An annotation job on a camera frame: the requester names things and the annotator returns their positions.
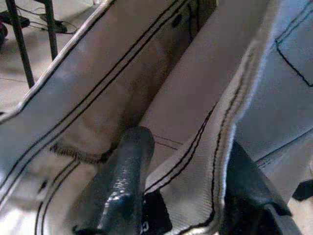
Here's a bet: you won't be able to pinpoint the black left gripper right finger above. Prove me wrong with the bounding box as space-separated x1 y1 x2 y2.
220 141 293 235

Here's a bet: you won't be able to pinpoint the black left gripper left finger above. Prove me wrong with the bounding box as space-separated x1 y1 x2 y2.
73 126 156 235

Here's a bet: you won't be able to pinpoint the white table black legs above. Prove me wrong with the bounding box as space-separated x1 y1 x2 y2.
45 0 59 61

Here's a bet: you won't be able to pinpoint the silver black clothes rack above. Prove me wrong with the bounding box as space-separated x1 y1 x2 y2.
5 0 35 89

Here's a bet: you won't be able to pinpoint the black power strip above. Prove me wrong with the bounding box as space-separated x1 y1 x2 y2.
39 14 68 34

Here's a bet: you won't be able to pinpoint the black power adapter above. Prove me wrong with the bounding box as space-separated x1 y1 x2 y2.
0 11 30 29

